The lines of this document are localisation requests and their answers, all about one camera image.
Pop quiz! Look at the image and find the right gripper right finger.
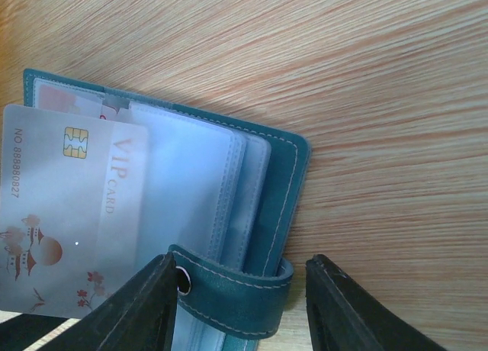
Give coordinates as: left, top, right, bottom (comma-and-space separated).
306, 254, 444, 350

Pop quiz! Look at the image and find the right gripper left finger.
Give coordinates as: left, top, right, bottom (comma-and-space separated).
41, 253, 178, 351

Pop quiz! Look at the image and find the teal card holder wallet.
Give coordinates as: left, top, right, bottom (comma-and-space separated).
24, 69, 311, 350

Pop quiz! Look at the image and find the white floral VIP card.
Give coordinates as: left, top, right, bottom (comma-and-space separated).
1, 105, 148, 319

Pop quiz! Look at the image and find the red circle card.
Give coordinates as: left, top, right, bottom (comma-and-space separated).
37, 85, 117, 121

